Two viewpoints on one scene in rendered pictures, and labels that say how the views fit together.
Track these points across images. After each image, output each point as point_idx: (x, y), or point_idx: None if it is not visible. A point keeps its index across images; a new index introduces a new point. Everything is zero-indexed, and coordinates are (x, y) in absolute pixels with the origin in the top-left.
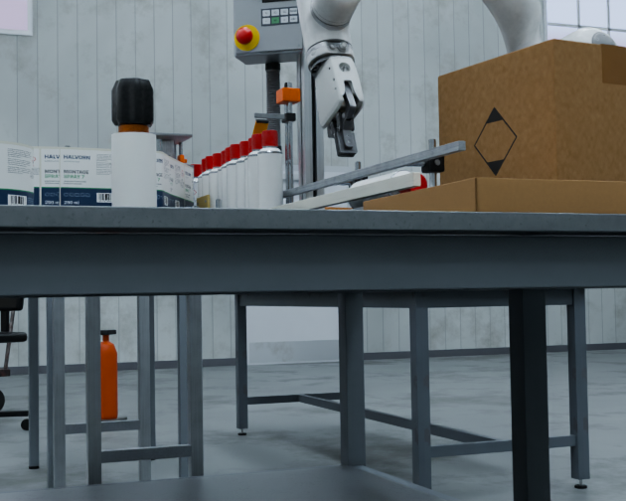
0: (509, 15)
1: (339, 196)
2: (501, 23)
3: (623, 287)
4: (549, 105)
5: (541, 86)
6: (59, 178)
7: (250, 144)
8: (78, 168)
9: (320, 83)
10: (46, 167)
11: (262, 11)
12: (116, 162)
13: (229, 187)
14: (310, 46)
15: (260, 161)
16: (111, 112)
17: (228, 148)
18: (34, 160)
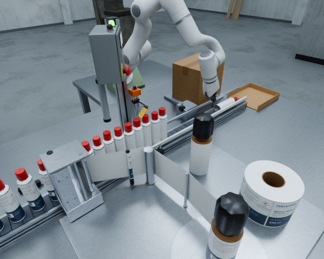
0: (147, 39)
1: (222, 110)
2: (144, 41)
3: None
4: (222, 73)
5: (221, 69)
6: (191, 188)
7: (148, 118)
8: (183, 178)
9: (213, 84)
10: (196, 188)
11: (121, 53)
12: (210, 150)
13: (134, 142)
14: (216, 74)
15: (166, 120)
16: (209, 134)
17: (121, 129)
18: (200, 190)
